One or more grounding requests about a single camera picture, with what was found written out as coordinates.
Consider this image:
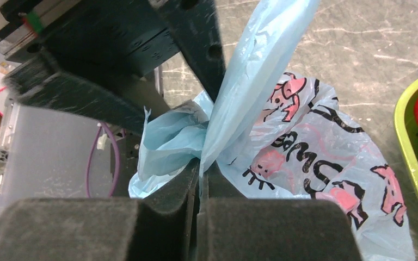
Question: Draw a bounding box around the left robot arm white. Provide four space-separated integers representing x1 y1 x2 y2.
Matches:
0 1 225 135

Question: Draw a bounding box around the green plastic fruit basket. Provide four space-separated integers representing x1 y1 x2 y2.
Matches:
394 79 418 202

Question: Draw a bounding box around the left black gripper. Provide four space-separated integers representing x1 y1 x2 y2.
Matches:
0 0 226 135

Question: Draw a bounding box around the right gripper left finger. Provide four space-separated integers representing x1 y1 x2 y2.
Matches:
137 158 200 216

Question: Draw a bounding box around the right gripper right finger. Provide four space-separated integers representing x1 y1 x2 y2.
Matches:
200 162 248 209

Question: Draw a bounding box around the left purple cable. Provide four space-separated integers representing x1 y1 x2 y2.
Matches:
85 122 122 199

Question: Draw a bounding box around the blue plastic bag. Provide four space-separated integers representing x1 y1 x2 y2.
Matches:
128 1 415 260

